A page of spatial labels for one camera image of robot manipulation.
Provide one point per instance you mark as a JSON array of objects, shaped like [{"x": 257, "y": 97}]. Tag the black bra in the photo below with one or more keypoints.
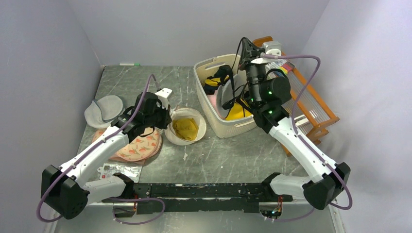
[{"x": 232, "y": 91}]

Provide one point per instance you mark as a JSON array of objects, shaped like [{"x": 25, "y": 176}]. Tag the coloured marker pen pack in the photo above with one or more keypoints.
[{"x": 285, "y": 65}]

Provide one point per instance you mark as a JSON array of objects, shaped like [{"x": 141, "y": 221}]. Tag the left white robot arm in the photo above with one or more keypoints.
[{"x": 67, "y": 189}]

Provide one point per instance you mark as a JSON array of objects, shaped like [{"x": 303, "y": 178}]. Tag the pink bra in basket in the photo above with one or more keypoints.
[{"x": 213, "y": 101}]

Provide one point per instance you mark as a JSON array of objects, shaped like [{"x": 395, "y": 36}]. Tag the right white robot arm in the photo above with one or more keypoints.
[{"x": 326, "y": 179}]

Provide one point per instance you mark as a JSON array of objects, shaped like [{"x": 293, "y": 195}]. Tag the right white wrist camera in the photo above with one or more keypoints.
[{"x": 272, "y": 48}]

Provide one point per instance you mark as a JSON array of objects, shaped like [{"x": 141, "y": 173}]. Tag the orange wooden rack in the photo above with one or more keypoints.
[{"x": 312, "y": 115}]

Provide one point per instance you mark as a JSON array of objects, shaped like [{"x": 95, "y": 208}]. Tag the green white marker pen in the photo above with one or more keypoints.
[{"x": 129, "y": 64}]

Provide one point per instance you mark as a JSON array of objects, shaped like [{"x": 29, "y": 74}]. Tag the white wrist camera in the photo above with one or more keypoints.
[
  {"x": 272, "y": 48},
  {"x": 164, "y": 95}
]

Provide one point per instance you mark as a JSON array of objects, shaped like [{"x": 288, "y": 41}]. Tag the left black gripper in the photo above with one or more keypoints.
[{"x": 166, "y": 119}]

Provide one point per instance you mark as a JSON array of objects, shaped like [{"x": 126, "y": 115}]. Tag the white mesh laundry bag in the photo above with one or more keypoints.
[{"x": 179, "y": 113}]

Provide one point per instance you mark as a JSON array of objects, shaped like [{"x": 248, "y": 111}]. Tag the yellow bra in basket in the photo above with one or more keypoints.
[{"x": 238, "y": 112}]

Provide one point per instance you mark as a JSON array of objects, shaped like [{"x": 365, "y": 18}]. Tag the mustard yellow bra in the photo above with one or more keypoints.
[{"x": 185, "y": 128}]

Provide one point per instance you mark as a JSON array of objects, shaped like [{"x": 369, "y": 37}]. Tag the floral pink laundry bag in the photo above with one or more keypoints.
[{"x": 141, "y": 148}]

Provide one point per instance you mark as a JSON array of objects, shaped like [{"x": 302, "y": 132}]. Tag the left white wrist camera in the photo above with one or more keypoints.
[{"x": 164, "y": 95}]

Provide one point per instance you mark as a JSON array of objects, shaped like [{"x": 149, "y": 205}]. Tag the black yellow garment in basket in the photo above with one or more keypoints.
[{"x": 221, "y": 77}]

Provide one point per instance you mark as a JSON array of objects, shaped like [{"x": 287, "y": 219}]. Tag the cream plastic laundry basket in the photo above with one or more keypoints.
[{"x": 221, "y": 127}]

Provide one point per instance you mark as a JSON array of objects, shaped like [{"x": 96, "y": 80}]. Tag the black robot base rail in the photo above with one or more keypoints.
[{"x": 173, "y": 197}]

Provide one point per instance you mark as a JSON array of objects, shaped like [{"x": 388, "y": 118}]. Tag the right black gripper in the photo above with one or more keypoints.
[{"x": 249, "y": 49}]

